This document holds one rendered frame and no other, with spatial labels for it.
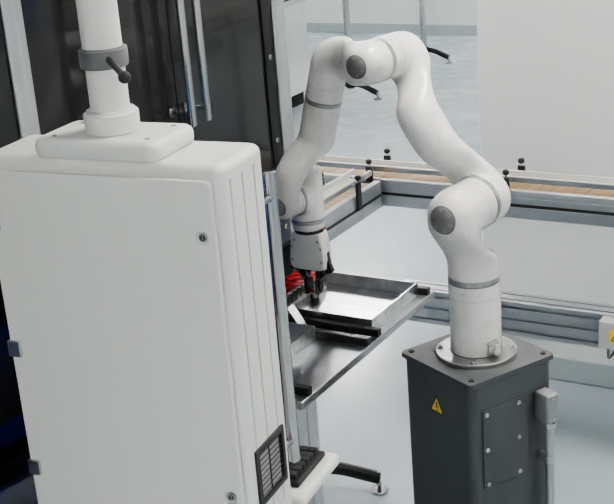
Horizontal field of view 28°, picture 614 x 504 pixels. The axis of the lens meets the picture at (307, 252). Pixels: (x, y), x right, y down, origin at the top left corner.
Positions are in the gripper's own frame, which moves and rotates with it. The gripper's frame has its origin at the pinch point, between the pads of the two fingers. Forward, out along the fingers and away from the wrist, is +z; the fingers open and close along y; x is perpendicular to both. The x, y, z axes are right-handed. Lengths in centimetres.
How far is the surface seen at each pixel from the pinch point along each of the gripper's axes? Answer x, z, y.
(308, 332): -21.1, 2.9, 10.4
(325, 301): 3.8, 5.9, 0.7
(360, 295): 10.6, 5.9, 7.5
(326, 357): -26.2, 6.1, 18.0
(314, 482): -66, 14, 37
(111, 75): -90, -75, 18
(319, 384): -39.4, 6.1, 23.6
